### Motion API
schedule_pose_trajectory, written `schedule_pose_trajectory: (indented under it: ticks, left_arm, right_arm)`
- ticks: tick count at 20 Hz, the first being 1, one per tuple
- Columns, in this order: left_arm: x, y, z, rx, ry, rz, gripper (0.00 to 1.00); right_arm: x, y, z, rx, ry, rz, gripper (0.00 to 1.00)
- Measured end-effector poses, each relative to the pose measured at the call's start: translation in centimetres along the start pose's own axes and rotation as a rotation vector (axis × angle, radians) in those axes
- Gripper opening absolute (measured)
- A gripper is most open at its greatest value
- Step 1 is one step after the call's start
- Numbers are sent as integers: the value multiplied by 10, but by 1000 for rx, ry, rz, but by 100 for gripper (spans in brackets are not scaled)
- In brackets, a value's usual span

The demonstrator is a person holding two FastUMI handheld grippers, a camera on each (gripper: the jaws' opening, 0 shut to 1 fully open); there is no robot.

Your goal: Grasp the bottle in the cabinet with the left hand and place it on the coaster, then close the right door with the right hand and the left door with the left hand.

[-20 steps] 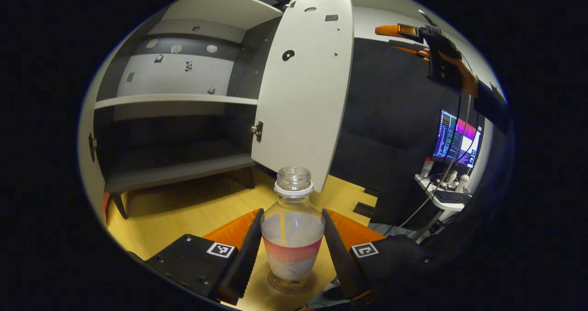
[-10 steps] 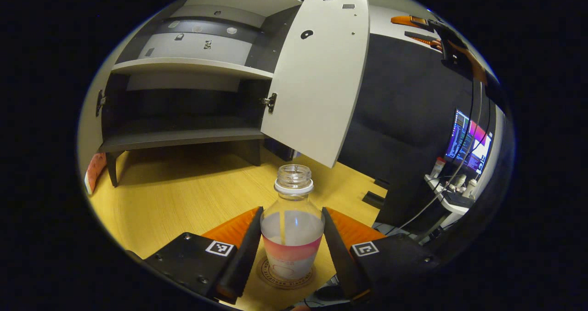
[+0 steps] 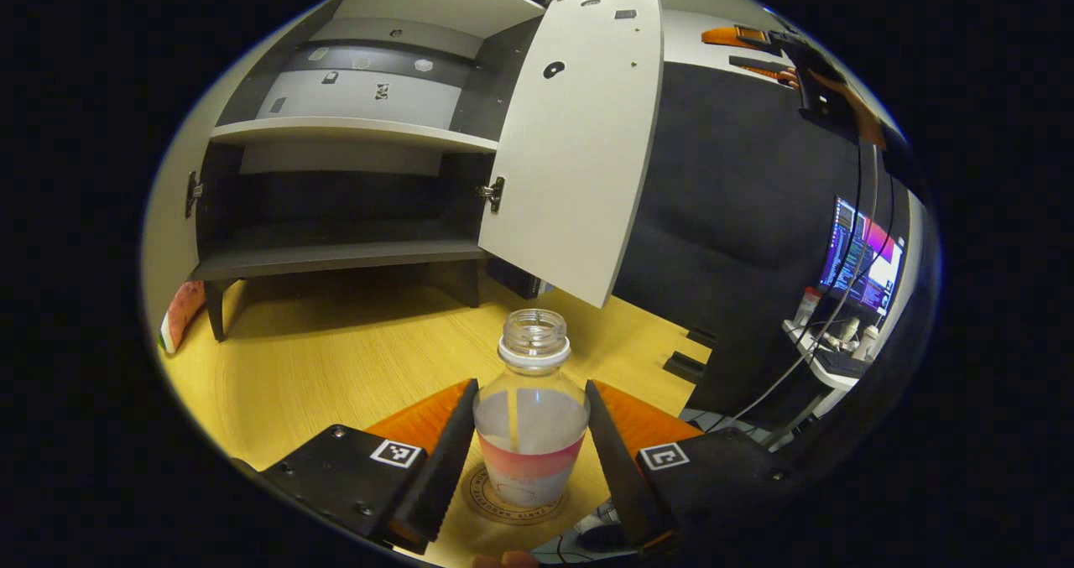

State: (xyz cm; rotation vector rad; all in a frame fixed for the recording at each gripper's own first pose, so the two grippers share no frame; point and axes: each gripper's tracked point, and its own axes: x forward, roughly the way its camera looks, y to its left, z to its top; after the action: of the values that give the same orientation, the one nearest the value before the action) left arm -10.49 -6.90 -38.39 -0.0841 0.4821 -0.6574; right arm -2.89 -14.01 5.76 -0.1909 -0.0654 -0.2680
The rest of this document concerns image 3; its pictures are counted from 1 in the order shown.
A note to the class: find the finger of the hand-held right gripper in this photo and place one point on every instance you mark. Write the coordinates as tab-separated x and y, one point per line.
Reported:
738	37
759	66

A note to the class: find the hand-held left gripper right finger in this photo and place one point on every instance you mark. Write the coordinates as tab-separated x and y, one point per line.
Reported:
617	467

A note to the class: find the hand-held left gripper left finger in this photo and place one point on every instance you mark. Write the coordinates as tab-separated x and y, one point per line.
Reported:
445	467

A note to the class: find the round brown coaster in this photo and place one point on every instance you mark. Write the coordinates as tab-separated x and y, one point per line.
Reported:
482	501

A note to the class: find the clear bottle with pink label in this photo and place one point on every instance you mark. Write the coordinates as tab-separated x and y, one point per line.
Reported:
530	434

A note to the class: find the white and grey cabinet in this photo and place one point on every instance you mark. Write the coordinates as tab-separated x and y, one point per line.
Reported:
336	216

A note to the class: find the white bottle with red cap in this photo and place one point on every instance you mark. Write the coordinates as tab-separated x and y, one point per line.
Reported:
806	308

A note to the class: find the small white bottle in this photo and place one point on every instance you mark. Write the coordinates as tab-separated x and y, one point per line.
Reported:
866	341
849	331

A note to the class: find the black block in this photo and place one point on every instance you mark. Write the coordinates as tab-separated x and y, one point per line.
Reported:
684	367
700	338

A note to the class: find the black backdrop cloth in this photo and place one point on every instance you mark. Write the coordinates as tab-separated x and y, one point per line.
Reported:
738	216

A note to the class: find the computer monitor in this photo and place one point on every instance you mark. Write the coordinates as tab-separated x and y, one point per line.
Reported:
864	257

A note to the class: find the white side desk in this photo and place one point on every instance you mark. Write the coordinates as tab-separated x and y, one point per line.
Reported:
826	367

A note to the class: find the watermelon slice toy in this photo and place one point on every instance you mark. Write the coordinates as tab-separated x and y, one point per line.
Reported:
180	316

